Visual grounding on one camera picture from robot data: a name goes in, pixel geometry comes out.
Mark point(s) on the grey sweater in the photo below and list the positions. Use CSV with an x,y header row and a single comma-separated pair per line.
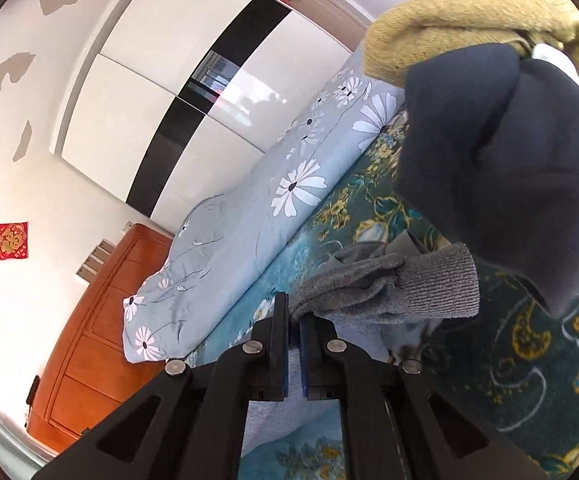
x,y
419,285

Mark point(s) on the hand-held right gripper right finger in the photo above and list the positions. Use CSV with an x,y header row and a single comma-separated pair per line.
x,y
314,355

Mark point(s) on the dark navy garment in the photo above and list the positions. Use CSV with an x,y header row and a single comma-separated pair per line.
x,y
494,160

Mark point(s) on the mustard yellow knit sweater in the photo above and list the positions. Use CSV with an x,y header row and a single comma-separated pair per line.
x,y
444,20

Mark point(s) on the light blue daisy quilt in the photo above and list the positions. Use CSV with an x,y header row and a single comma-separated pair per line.
x,y
249,200

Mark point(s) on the white wall switch panel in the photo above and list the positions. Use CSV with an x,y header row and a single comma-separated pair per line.
x,y
94,260

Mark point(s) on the teal floral blanket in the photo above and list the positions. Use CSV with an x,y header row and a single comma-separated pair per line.
x,y
519,385

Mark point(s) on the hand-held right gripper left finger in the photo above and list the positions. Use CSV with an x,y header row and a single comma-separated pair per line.
x,y
277,340

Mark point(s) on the white wardrobe with black stripe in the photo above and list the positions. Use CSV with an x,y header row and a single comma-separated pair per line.
x,y
134,110

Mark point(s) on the red paper wall decoration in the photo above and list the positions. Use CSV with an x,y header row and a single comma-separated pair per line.
x,y
10,241

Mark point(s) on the white cloth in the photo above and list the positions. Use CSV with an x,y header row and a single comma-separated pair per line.
x,y
554,57

